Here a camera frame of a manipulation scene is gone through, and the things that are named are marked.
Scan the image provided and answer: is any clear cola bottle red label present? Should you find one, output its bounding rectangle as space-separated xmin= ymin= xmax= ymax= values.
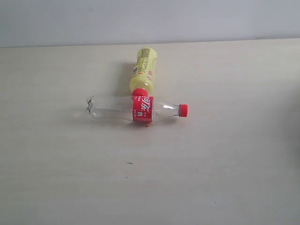
xmin=86 ymin=95 xmax=189 ymax=123

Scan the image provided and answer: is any yellow drink bottle red cap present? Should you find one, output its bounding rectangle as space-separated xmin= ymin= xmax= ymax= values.
xmin=129 ymin=47 xmax=158 ymax=96

